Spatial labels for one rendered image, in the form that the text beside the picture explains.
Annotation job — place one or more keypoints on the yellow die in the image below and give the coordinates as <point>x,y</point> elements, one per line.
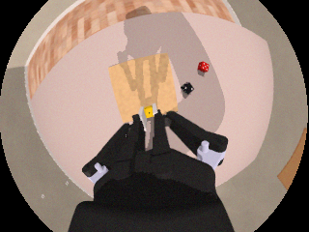
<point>148,111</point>

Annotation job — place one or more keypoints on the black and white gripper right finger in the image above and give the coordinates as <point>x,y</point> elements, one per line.
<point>207,146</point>

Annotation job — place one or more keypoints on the black die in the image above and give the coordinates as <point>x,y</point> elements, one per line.
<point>187,88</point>

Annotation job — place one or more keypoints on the tan flat mat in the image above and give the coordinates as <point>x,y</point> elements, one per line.
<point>142,82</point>

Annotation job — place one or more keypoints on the red die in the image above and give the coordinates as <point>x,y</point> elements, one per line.
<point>203,67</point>

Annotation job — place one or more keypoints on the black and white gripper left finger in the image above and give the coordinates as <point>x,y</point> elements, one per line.
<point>109,156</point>

